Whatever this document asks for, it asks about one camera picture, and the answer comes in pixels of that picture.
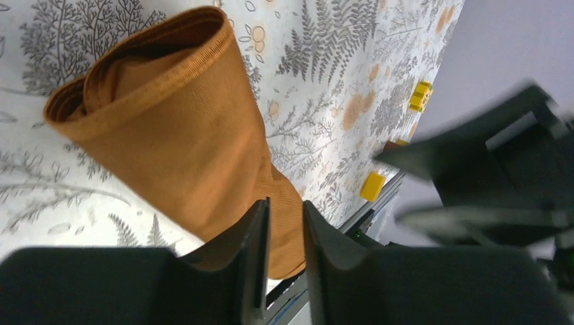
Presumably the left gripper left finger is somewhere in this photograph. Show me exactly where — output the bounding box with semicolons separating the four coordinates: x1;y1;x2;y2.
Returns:
1;200;270;324

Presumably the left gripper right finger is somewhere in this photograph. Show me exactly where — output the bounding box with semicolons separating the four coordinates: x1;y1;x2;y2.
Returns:
303;201;570;324

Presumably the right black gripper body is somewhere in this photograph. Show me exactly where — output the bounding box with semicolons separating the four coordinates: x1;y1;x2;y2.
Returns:
433;83;573;211

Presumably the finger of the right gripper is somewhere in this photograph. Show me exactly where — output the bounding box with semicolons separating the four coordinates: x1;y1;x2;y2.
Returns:
374;135;449;181
396;206;573;247

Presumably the orange cloth napkin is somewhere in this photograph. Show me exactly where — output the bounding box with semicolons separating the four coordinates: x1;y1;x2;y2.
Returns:
44;7;305;279

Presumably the yellow cube block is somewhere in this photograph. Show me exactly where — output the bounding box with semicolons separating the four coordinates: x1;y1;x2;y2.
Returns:
395;139;410;146

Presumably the brown round block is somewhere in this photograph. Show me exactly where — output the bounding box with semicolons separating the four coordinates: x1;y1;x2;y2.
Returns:
382;141;402;152

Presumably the yellow numbered die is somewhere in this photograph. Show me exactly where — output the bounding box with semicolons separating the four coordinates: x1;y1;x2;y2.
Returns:
409;81;433;113

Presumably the yellow cylinder block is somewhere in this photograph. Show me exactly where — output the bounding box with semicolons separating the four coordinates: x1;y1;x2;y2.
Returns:
360;172;386;202

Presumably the floral patterned table mat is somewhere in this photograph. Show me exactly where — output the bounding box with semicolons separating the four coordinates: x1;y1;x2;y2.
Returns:
1;1;464;255

